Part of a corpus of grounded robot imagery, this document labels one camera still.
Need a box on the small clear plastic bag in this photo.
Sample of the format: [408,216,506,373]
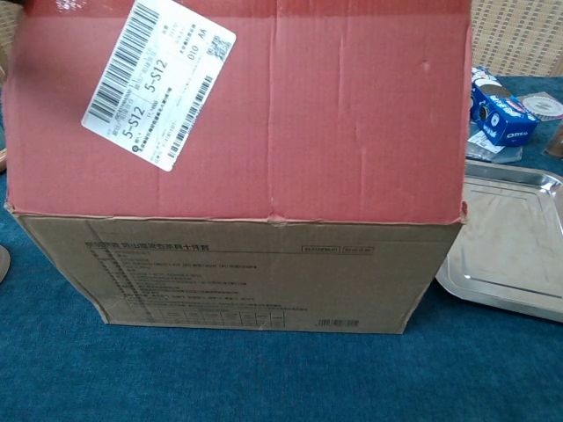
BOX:
[465,131,524,164]

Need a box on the stainless steel tray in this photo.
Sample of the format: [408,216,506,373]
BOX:
[435,158,563,324]

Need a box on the clear bag with white disc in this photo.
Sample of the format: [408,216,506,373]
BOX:
[518,90,563,120]

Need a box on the brown snack packet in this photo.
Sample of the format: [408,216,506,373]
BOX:
[543,122,563,158]

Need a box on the beige bowl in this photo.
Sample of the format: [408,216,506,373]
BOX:
[0,244,12,287]

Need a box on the blue Oreo cookie box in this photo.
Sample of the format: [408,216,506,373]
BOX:
[469,65,541,149]

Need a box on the red-topped cardboard box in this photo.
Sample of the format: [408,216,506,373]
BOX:
[0,0,474,336]

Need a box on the blue table cloth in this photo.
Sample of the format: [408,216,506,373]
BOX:
[0,74,563,422]

